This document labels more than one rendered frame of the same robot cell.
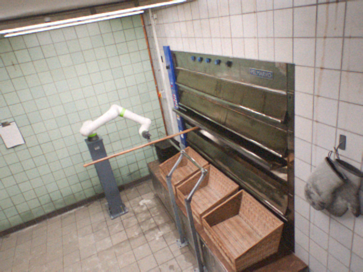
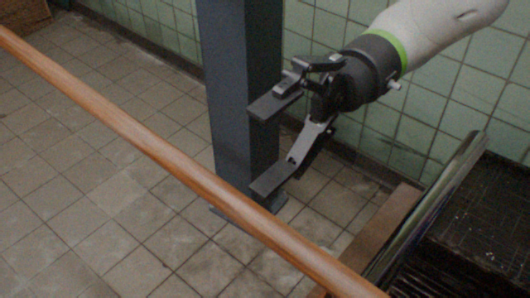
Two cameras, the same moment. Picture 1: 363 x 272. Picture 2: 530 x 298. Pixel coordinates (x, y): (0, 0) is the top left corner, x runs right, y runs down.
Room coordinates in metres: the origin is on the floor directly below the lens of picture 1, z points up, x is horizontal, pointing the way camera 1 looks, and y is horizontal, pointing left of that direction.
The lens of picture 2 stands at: (2.76, 0.00, 1.58)
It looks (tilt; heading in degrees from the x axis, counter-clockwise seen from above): 45 degrees down; 60
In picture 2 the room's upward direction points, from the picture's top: straight up
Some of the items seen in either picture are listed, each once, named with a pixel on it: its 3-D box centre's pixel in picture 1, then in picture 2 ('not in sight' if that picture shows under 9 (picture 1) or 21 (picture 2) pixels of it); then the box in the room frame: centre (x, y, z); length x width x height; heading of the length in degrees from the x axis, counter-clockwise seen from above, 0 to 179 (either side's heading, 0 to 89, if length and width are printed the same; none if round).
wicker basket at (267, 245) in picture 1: (240, 226); not in sight; (1.81, -0.37, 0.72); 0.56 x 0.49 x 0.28; 18
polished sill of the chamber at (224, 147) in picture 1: (224, 147); not in sight; (2.49, -0.44, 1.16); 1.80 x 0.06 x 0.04; 19
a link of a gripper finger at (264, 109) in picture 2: not in sight; (275, 101); (2.97, 0.34, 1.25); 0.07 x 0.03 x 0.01; 18
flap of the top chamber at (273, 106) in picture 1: (215, 87); not in sight; (2.48, -0.42, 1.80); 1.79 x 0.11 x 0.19; 19
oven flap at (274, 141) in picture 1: (218, 113); not in sight; (2.48, -0.42, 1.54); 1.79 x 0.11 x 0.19; 19
